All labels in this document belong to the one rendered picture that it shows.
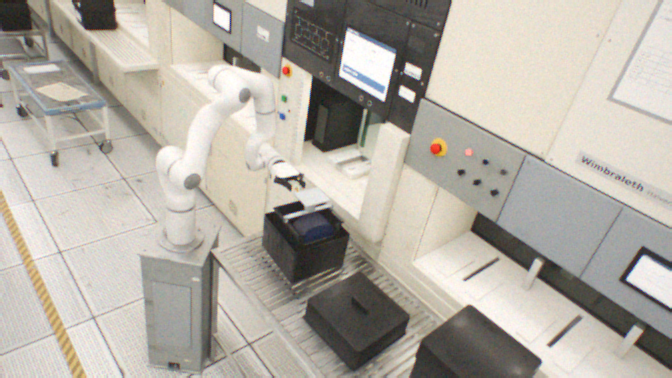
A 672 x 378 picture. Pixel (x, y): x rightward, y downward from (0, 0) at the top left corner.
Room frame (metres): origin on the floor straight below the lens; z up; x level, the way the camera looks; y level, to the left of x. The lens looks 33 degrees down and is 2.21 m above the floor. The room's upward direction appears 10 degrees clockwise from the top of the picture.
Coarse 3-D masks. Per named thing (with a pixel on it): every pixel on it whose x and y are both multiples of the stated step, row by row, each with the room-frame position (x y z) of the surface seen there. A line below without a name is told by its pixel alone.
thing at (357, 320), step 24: (336, 288) 1.34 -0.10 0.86; (360, 288) 1.36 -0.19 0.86; (312, 312) 1.22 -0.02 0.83; (336, 312) 1.22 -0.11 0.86; (360, 312) 1.24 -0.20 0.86; (384, 312) 1.26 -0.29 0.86; (336, 336) 1.13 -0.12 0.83; (360, 336) 1.13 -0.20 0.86; (384, 336) 1.16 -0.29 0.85; (360, 360) 1.08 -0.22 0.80
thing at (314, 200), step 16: (304, 192) 1.62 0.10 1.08; (320, 192) 1.64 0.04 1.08; (272, 208) 1.61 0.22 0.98; (288, 208) 1.65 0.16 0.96; (304, 208) 1.60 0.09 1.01; (320, 208) 1.63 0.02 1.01; (288, 224) 1.51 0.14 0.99; (336, 224) 1.58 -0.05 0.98; (288, 240) 1.52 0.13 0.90; (304, 240) 1.48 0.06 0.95; (320, 240) 1.53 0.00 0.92
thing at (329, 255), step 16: (272, 224) 1.56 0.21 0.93; (272, 240) 1.55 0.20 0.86; (336, 240) 1.54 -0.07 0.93; (272, 256) 1.54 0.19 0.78; (288, 256) 1.45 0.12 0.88; (304, 256) 1.44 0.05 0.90; (320, 256) 1.49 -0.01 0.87; (336, 256) 1.55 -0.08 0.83; (288, 272) 1.43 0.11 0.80; (304, 272) 1.45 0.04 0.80; (320, 272) 1.51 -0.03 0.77
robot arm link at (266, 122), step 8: (256, 112) 1.82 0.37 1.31; (272, 112) 1.83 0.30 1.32; (256, 120) 1.83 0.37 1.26; (264, 120) 1.81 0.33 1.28; (272, 120) 1.83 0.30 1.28; (256, 128) 1.86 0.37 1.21; (264, 128) 1.82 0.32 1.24; (272, 128) 1.83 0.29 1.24; (256, 136) 1.83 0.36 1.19; (264, 136) 1.82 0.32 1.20; (272, 136) 1.84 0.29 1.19; (248, 144) 1.82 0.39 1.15; (256, 144) 1.80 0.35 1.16; (248, 152) 1.80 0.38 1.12; (256, 152) 1.79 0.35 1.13; (248, 160) 1.80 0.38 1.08; (256, 160) 1.80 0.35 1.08; (248, 168) 1.81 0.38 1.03; (256, 168) 1.81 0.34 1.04
